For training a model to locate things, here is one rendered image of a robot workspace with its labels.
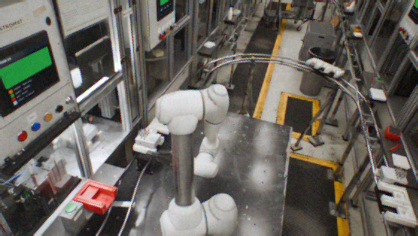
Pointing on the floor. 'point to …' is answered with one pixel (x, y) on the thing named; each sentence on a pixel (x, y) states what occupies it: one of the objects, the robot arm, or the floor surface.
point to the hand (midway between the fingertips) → (151, 153)
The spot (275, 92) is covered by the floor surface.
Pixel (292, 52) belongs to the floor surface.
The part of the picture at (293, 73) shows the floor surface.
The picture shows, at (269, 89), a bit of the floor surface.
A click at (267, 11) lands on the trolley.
